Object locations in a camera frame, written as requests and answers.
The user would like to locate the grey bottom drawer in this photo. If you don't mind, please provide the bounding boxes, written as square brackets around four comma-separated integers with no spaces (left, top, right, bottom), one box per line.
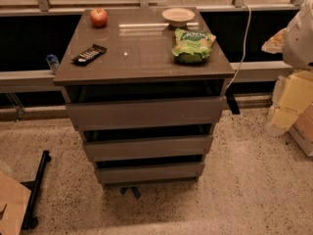
[95,163,204,184]

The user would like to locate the cardboard box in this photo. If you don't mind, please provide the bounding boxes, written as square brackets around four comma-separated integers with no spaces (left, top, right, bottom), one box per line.
[290,104,313,157]

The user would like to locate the grey top drawer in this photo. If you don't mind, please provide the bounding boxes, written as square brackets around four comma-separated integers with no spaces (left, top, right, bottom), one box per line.
[67,97,225,130]

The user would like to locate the green chip bag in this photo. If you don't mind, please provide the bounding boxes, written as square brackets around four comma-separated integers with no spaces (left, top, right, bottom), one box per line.
[172,28,216,64]

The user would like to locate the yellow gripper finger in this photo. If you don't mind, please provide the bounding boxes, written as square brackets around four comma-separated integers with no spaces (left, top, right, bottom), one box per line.
[261,28,286,54]
[265,70,313,136]

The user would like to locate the red apple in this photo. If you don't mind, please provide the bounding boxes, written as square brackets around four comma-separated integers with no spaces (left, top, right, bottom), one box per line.
[89,8,108,27]

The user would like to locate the grey drawer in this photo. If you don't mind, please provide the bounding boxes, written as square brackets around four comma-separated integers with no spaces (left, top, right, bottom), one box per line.
[67,97,225,130]
[84,135,213,162]
[95,163,204,184]

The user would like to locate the brown cardboard sheet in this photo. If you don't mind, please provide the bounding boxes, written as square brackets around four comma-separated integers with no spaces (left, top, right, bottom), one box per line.
[0,171,30,235]

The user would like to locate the black metal stand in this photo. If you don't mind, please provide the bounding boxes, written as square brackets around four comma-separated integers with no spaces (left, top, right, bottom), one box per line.
[22,150,51,230]

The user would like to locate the black remote control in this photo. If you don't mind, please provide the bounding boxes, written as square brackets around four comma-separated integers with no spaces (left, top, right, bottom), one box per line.
[72,44,107,67]

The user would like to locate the grey drawer cabinet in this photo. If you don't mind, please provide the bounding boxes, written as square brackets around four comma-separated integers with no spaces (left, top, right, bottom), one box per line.
[54,8,234,188]

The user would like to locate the small plastic water bottle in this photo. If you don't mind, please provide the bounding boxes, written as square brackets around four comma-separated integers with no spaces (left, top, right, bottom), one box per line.
[46,54,60,74]

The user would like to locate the white cable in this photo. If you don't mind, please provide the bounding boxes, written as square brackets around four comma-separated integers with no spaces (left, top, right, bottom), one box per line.
[224,3,253,91]

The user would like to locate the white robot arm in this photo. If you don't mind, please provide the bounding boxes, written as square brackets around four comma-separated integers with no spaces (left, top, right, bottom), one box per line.
[261,0,313,136]

